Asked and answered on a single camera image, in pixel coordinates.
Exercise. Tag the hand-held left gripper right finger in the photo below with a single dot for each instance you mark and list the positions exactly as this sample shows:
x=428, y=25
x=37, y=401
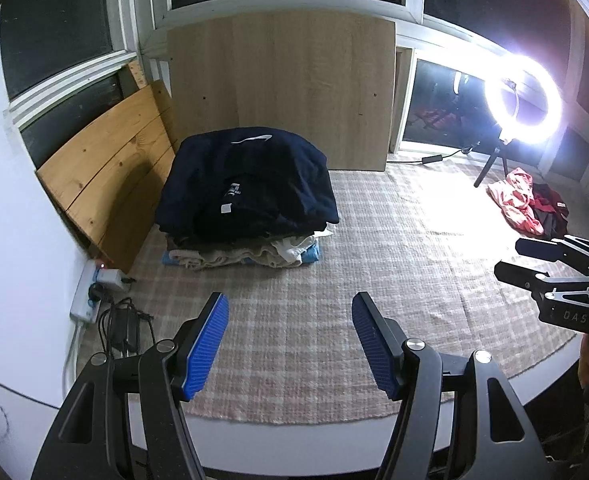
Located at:
x=374, y=347

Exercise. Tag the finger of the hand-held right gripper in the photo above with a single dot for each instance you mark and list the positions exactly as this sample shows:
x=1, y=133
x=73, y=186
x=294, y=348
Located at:
x=524, y=277
x=539, y=250

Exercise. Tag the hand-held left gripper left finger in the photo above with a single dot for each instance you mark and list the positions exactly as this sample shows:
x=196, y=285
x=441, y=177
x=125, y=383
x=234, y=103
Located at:
x=207, y=350

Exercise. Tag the navy blue garment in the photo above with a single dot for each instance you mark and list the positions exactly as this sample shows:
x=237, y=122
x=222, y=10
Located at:
x=254, y=170

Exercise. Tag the pile of red pink clothes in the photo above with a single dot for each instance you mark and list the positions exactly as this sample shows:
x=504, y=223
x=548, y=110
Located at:
x=516, y=200

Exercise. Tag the person's right hand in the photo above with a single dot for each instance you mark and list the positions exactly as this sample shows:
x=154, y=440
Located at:
x=588, y=362

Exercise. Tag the beige plaid mat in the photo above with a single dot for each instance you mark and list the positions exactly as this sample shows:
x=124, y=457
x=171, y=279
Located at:
x=299, y=310

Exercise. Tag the black power brick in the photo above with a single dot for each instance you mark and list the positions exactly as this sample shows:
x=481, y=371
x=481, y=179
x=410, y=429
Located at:
x=124, y=325

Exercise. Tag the beige folded towel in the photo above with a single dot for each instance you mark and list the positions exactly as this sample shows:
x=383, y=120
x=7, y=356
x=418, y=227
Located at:
x=234, y=256

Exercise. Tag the white plug-in charger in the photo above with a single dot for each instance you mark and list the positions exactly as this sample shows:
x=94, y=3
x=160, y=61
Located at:
x=109, y=277

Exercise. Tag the white folded garment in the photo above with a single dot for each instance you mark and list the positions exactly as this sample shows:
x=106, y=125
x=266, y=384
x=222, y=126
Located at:
x=294, y=250

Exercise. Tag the white power strip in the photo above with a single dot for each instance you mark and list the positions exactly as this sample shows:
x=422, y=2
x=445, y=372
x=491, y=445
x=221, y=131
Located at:
x=82, y=305

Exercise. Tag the small black power adapter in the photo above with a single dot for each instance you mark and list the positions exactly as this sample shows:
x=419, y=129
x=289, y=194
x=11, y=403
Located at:
x=433, y=158

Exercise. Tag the pine wood board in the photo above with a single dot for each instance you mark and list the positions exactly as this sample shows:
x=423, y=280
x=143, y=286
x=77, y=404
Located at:
x=104, y=160

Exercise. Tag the light wood panel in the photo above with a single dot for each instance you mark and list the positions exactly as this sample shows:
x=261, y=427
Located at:
x=284, y=85

